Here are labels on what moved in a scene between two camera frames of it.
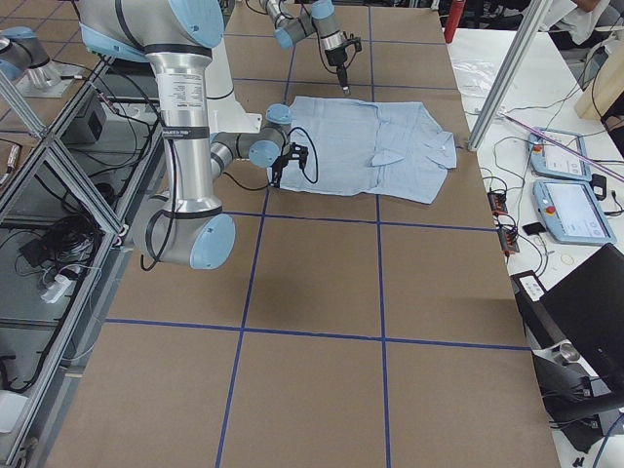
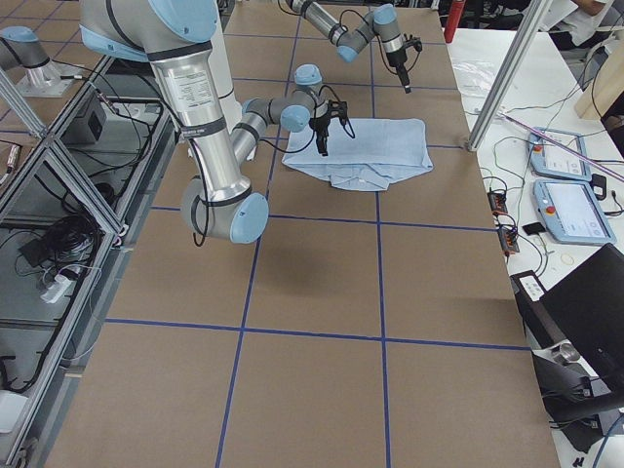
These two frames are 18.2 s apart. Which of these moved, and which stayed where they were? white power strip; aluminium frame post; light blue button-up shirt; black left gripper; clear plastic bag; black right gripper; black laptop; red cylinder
Moved: black right gripper; light blue button-up shirt; black left gripper
Stayed: clear plastic bag; red cylinder; aluminium frame post; white power strip; black laptop
